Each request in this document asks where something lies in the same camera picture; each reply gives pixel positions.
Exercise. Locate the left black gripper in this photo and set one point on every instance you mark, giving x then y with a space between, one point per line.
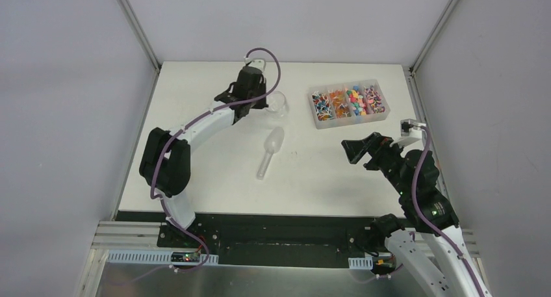
250 91

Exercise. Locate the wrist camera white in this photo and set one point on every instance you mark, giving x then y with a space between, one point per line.
258 63
410 132

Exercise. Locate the clear divided candy box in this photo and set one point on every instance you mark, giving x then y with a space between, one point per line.
342 104

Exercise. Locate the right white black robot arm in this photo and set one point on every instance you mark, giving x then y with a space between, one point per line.
426 209

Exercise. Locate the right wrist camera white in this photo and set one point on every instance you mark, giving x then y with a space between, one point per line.
410 132

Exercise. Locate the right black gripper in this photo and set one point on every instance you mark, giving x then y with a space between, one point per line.
375 145

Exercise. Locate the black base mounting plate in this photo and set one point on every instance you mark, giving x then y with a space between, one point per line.
269 240

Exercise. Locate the clear plastic scoop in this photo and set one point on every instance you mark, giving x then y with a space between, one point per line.
272 145

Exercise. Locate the right white cable duct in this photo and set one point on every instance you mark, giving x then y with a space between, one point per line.
360 263

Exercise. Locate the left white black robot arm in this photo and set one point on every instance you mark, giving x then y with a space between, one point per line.
166 160

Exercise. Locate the white cable duct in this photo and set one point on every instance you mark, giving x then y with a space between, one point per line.
155 257
360 263

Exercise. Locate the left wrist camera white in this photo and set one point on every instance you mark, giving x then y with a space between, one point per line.
258 63

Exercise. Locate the left white cable duct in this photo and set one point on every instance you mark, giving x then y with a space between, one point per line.
155 257

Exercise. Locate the clear plastic round jar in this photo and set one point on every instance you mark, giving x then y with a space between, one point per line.
277 106

